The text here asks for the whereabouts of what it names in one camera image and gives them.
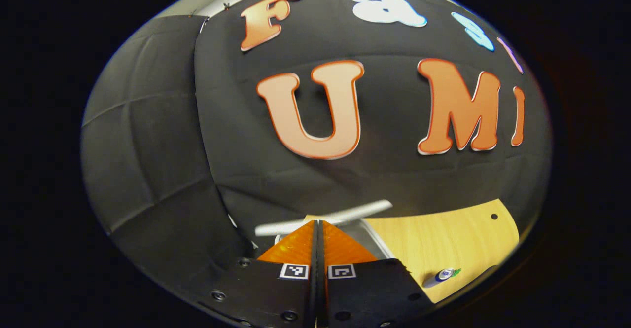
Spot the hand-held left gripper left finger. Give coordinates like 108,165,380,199
190,220,319,328

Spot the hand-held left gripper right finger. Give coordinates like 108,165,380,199
318,220,435,328

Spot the blue pop can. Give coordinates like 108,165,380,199
422,268,454,289

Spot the white desktop garbage bin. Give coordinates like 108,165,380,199
254,200,396,262

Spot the black backdrop cloth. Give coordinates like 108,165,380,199
81,0,553,294

